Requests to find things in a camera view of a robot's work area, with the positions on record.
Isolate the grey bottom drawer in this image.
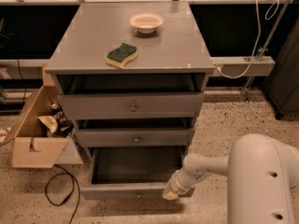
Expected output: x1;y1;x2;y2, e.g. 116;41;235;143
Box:
81;146;186;200

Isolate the grey drawer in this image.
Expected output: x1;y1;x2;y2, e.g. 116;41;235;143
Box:
81;146;186;200
75;118;194;147
58;74;203;120

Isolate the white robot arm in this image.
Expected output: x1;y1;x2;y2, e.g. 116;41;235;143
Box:
163;133;299;224

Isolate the grey drawer cabinet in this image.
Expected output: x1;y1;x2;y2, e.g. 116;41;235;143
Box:
45;1;215;161

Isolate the grey middle drawer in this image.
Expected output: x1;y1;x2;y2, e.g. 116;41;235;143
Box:
75;118;194;147

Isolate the grey top drawer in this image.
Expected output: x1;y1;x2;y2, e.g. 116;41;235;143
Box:
58;74;203;120

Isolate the crumpled trash in box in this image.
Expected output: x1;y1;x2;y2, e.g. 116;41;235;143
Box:
38;104;74;138

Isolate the green yellow sponge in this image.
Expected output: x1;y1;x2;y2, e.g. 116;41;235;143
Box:
107;43;137;69

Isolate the open cardboard box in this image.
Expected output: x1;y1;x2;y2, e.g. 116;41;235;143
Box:
4;63;68;168

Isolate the dark cabinet at right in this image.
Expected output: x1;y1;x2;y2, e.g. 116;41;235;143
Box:
263;20;299;119

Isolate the white bowl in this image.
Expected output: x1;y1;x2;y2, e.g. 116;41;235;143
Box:
130;13;164;35

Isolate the metal stand pole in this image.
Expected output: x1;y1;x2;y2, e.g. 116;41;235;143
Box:
240;0;298;104

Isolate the black floor cable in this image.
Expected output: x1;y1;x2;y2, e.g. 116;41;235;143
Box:
44;164;81;224

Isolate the grey wall cable duct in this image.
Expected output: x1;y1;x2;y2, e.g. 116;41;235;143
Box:
212;56;275;78

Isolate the white hanging cable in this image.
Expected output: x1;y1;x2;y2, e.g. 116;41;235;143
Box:
214;0;280;80

